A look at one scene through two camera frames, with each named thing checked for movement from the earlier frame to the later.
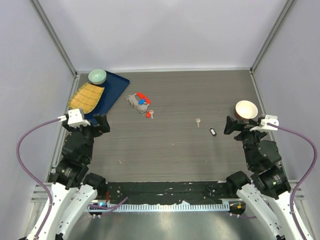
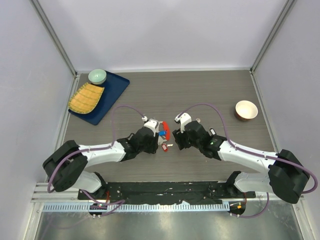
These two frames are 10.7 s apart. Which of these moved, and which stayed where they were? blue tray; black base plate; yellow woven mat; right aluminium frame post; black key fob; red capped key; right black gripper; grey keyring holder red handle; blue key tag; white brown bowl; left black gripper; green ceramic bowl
Moved: grey keyring holder red handle; red capped key; right black gripper; left black gripper; blue key tag
Stayed: blue tray; right aluminium frame post; white brown bowl; green ceramic bowl; black key fob; black base plate; yellow woven mat
